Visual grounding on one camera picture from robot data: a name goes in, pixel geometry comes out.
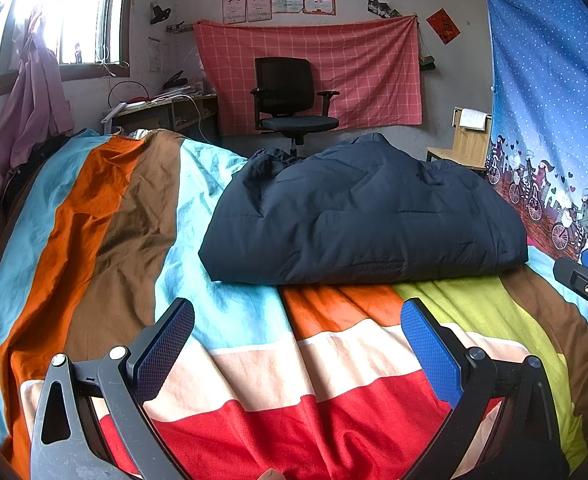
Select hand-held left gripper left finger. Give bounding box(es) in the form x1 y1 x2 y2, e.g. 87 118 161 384
29 297 197 480

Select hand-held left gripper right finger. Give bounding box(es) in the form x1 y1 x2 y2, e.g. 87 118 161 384
399 298 560 480

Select navy padded jacket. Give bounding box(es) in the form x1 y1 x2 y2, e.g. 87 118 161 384
198 132 530 287

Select colourful striped bed sheet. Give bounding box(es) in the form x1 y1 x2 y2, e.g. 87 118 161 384
0 129 588 480

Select wooden chair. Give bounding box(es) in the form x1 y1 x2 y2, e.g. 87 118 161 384
426 106 493 178

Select blue printed curtain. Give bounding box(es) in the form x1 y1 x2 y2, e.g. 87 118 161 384
478 0 588 263

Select white paper sheet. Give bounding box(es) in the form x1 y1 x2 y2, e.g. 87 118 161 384
460 108 487 132

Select wooden desk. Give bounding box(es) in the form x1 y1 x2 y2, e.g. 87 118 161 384
101 91 219 145

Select pink window curtain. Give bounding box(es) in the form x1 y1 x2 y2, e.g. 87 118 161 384
0 7 75 211

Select black office chair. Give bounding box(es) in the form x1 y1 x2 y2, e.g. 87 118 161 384
250 56 341 158

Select window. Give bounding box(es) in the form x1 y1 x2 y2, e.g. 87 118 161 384
0 0 138 92

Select white cable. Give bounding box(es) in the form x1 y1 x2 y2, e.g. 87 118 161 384
186 93 211 143

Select red paper wall decoration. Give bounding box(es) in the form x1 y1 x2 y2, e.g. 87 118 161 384
426 8 461 46

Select white wall calendar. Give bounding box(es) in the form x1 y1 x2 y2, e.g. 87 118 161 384
148 36 171 75

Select pink checked wall cloth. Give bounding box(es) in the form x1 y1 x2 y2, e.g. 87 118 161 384
193 14 423 137

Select wall photos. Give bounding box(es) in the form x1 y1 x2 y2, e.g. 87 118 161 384
367 0 403 20

